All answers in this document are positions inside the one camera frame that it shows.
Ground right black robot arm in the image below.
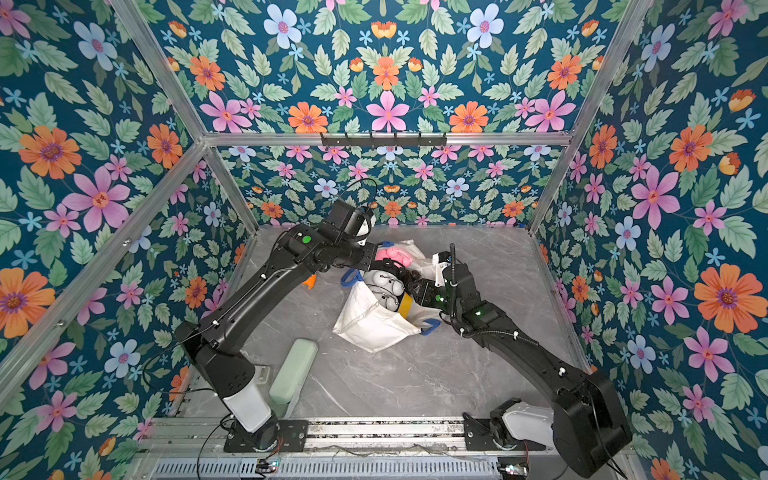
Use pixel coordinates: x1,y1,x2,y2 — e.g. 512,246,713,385
406,249,632,478

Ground white twin-bell alarm clock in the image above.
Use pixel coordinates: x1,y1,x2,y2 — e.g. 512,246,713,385
363,270,405,297

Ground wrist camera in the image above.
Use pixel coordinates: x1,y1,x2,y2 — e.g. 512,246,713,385
432,251,451,287
354,210,375,246

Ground white canvas tote bag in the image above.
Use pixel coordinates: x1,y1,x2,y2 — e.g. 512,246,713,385
333,240,440,353

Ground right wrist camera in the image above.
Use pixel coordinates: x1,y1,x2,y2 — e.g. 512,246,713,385
432,251,451,287

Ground pale green oblong case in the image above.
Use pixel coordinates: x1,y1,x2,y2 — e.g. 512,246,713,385
269,338,318,405

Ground pink alarm clock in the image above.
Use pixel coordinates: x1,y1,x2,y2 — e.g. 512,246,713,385
375,246,414,268

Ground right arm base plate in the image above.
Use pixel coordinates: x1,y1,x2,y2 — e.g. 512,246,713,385
462,412,547,452

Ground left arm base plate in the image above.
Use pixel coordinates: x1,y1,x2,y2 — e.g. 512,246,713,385
223,418,309,453

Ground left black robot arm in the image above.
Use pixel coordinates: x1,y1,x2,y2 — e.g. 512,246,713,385
174,200,377,437

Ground black hook rail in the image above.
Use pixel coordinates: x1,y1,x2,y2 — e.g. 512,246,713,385
320,133,448,148

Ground aluminium front rail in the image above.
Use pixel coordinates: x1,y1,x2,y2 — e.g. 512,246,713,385
137,416,635,457

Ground yellow square alarm clock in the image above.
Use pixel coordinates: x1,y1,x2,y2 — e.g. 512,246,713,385
397,293,414,319

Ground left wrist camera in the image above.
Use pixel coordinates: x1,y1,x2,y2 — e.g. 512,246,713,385
354,210,375,246

